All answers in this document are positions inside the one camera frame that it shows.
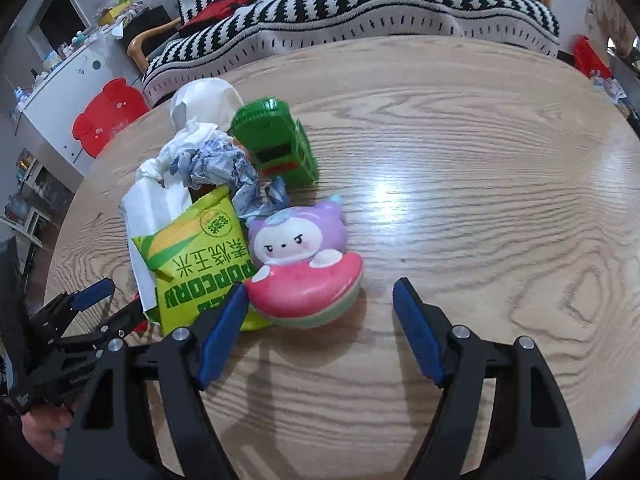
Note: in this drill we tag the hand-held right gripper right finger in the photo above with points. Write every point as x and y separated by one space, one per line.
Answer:
417 330

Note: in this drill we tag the scattered printed papers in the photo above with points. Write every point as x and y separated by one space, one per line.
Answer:
607 87

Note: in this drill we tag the black white striped sofa cover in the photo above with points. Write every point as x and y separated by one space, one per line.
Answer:
350 5

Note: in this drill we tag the red cloth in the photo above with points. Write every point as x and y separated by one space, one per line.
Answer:
220 10

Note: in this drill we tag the pink purple squishy toy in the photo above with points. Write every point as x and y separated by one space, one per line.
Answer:
300 280

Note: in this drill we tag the white cabinet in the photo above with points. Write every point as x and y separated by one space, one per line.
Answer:
65 85

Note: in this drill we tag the white bowl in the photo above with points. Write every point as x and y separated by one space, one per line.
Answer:
205 102

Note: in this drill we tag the red bear-shaped stool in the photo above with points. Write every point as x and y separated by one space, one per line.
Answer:
107 115

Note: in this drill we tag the red bag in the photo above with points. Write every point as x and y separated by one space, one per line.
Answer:
590 57

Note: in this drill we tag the person's left hand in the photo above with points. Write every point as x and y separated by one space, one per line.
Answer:
42 435

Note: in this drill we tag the dark low cabinet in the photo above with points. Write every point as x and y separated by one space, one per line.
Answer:
632 115

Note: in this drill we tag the blue white paper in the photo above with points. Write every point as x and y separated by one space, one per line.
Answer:
220 160

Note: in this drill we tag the yellow green popcorn bag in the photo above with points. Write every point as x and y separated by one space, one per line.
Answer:
200 260

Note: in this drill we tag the black box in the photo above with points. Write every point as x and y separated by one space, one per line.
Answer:
150 25

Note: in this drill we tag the white tissue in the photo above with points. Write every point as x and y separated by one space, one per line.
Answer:
170 152

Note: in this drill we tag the white low shelf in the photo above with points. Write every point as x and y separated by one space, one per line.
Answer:
30 200

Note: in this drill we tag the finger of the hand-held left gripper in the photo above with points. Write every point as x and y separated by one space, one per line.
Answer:
127 316
95 292

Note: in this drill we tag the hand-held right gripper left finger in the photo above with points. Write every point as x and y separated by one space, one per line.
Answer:
222 330

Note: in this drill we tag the green plastic toy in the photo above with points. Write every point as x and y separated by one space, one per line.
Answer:
270 135

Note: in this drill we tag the wooden sofa armrest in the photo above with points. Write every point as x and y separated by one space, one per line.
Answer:
145 40

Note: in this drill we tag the yellow box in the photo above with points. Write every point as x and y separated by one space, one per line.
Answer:
114 14

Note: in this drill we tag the white tissue packet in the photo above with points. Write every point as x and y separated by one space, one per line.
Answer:
150 205

